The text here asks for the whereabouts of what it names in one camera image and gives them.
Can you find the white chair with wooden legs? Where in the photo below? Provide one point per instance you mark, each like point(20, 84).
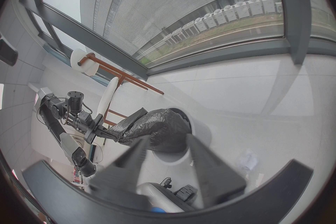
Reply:
point(107, 97)

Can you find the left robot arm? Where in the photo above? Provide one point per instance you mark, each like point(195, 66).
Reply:
point(69, 144)

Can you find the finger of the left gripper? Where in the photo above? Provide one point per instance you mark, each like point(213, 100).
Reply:
point(101, 135)
point(101, 128)

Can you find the black plastic bag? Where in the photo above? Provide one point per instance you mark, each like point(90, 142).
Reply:
point(157, 128)

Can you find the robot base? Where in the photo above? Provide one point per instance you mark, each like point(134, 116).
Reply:
point(157, 191)

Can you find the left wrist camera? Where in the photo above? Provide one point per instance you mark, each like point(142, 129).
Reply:
point(85, 116)

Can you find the window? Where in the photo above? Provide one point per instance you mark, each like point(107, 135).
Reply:
point(183, 7)

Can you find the white paper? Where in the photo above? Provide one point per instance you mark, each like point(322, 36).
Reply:
point(248, 160)

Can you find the white trash bin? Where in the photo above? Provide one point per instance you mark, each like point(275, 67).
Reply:
point(202, 131)

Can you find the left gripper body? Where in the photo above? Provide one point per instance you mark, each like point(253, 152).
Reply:
point(91, 131)

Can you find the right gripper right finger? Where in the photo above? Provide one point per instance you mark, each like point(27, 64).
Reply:
point(212, 178)

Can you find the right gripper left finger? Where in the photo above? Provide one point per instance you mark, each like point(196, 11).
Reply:
point(126, 167)

